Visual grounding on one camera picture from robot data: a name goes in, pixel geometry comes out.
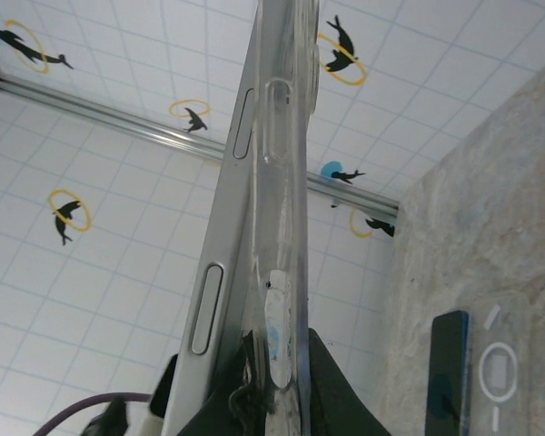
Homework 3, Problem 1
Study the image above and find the clear phone case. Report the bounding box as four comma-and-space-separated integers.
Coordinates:
243, 0, 322, 436
461, 290, 535, 436

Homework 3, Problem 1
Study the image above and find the left aluminium corner post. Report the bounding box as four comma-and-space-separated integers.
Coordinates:
0, 75, 400, 223

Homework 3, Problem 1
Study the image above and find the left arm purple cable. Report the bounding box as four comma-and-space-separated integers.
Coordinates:
31, 392, 154, 436

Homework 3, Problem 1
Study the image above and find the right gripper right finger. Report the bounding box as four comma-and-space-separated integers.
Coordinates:
304, 326, 388, 436

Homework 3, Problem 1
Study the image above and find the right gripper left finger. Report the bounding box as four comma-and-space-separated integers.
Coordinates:
176, 330, 268, 436

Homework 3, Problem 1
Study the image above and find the black smartphone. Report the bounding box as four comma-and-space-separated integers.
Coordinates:
424, 310, 472, 436
162, 0, 296, 436

